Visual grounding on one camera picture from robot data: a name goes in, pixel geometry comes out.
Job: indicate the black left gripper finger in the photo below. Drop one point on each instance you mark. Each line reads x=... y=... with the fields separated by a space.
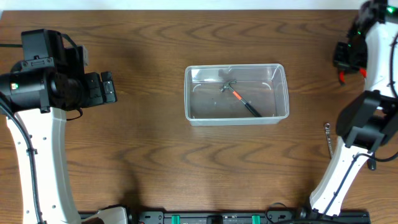
x=109 y=92
x=106 y=76

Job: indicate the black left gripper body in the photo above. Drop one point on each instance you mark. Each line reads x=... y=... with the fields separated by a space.
x=94 y=90

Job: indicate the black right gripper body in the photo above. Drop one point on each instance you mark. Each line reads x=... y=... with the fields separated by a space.
x=347 y=61

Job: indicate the red handled pliers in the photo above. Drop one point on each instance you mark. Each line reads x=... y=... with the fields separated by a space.
x=342 y=73

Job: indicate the clear plastic storage container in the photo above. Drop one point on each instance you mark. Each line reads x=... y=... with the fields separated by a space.
x=231 y=95

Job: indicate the claw hammer orange black handle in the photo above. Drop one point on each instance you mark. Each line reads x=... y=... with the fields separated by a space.
x=227 y=86

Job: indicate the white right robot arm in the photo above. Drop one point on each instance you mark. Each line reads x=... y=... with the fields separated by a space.
x=370 y=120

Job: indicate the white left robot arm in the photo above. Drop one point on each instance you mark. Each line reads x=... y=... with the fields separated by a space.
x=36 y=96

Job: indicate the silver wrench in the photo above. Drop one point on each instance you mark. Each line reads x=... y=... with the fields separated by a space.
x=327 y=129

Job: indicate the black yellow screwdriver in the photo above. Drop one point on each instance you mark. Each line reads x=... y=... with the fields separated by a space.
x=371 y=164

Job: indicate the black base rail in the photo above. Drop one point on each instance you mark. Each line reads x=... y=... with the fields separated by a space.
x=217 y=217

